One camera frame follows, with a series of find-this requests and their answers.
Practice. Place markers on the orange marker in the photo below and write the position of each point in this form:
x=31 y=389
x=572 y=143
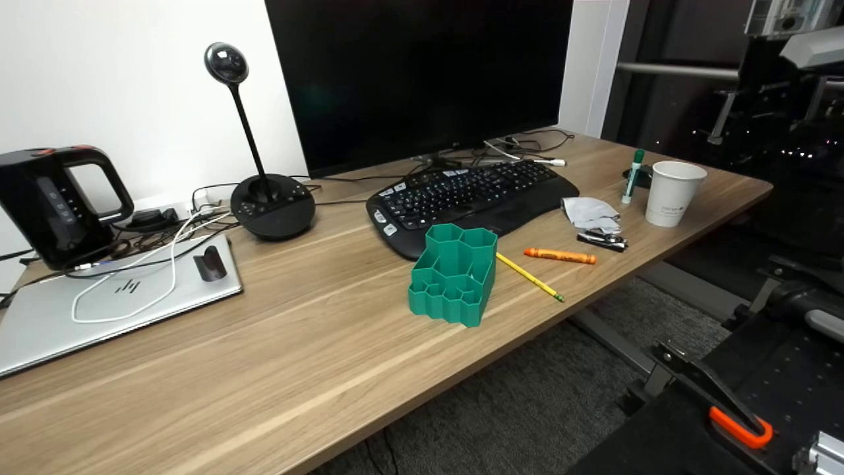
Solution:
x=561 y=256

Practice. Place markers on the grey metal frame bar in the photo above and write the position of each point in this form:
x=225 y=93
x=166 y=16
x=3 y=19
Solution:
x=677 y=73

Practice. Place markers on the black power adapter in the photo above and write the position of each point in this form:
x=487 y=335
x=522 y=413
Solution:
x=158 y=217

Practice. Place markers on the black smooth cart panel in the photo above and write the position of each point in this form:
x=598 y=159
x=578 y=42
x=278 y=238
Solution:
x=643 y=445

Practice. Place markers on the green and white glue stick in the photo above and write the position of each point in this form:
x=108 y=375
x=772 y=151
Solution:
x=635 y=181

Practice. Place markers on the small black silver stapler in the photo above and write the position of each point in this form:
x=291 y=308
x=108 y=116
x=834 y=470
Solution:
x=603 y=238

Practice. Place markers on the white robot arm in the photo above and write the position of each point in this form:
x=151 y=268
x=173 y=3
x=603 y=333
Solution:
x=813 y=49

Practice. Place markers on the small black dongle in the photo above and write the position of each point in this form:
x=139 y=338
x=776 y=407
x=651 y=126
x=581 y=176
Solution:
x=209 y=265

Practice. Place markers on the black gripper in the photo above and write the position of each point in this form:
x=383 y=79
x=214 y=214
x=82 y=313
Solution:
x=796 y=114

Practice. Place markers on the green plastic desk organizer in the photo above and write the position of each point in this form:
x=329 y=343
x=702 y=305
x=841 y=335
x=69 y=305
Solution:
x=450 y=290

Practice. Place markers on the black ergonomic keyboard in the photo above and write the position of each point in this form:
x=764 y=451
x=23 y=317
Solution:
x=465 y=199

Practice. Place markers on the silver laptop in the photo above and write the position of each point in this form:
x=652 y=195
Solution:
x=89 y=331

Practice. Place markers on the black perforated breadboard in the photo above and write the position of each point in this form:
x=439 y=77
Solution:
x=793 y=387

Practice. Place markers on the white crumpled cloth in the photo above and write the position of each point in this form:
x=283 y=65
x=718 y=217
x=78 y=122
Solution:
x=591 y=214

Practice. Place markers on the black conference webcam on stand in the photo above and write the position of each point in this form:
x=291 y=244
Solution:
x=274 y=207

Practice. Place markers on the orange and black clamp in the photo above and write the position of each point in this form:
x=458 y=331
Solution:
x=743 y=430

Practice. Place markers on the white paper cup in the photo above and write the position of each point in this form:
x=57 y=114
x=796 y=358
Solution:
x=675 y=199

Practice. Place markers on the large black monitor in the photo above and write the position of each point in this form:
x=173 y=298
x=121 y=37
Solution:
x=412 y=79

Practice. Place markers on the yellow pencil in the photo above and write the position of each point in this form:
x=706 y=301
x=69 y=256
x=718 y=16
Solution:
x=528 y=277

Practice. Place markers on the long aluminium profile rail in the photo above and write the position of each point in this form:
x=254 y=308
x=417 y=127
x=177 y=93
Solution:
x=826 y=457

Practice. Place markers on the black electric kettle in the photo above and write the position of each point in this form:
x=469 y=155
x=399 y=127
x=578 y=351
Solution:
x=44 y=211

